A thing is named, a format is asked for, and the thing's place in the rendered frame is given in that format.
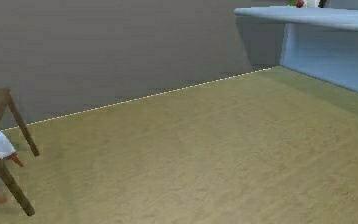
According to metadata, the pale blue kitchen counter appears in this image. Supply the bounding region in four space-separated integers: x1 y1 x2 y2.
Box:
234 5 358 98

